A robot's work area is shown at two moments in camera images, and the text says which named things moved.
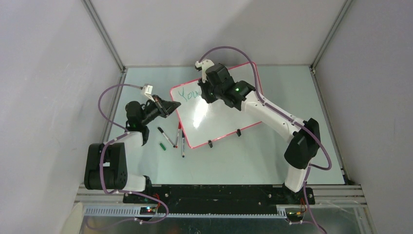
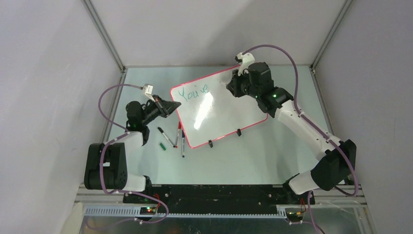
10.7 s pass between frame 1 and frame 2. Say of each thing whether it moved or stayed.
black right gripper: moved
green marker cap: stayed
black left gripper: stayed
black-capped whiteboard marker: stayed
